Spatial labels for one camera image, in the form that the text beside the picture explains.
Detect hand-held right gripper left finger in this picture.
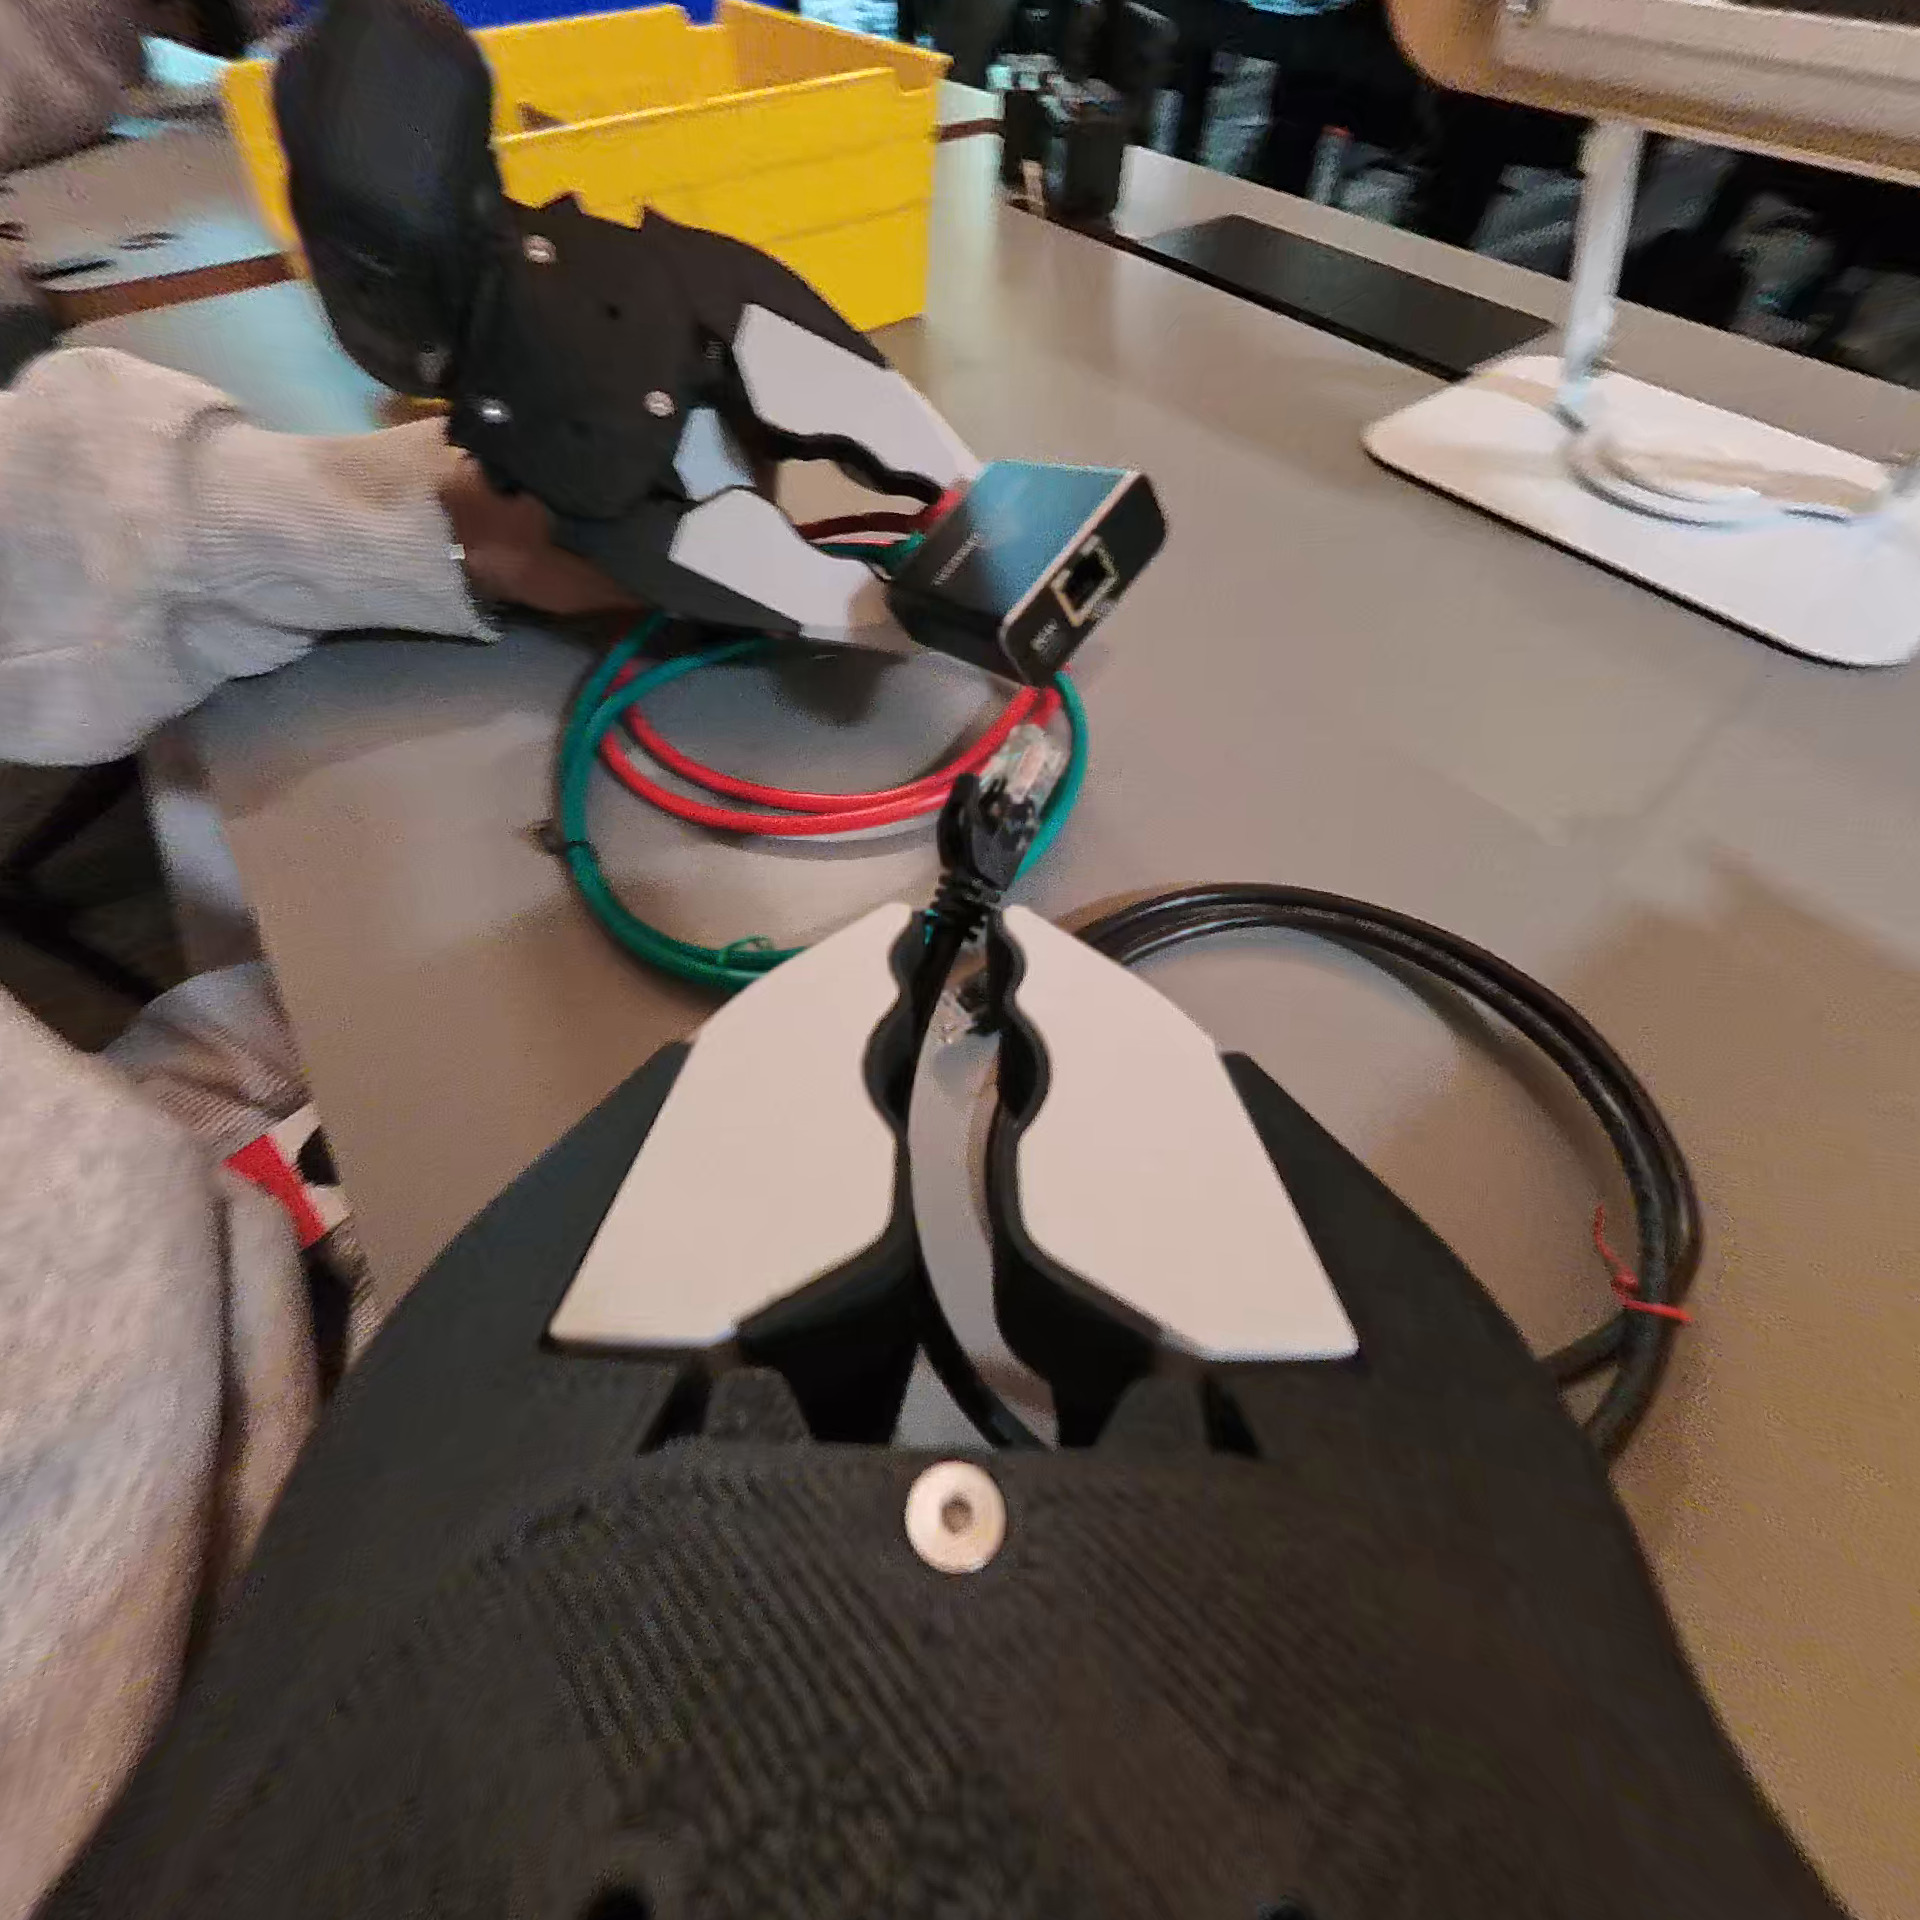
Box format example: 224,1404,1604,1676
547,903,924,1444

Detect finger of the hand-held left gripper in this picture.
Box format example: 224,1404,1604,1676
729,303,980,507
667,408,912,650

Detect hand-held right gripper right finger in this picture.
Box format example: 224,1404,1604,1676
985,903,1360,1444

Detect green ethernet cable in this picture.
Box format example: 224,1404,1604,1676
555,532,1085,990

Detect yellow plastic bin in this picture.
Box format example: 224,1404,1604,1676
222,0,953,407

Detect black ethernet adapter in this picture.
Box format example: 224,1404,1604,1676
885,458,1168,684

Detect red ethernet cable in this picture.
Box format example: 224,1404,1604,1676
598,487,1052,834

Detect black ethernet cable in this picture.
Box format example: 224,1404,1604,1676
892,772,1705,1455

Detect person's left forearm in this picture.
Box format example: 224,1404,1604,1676
0,346,505,767

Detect person's left hand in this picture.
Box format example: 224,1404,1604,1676
440,427,646,616

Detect blue plastic bin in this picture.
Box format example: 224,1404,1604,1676
451,0,723,32

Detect black pole clamp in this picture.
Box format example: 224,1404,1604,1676
995,52,1129,223

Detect red twist tie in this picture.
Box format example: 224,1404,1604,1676
1592,1207,1688,1327

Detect person's grey sweatshirt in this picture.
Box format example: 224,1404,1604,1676
0,959,376,1920

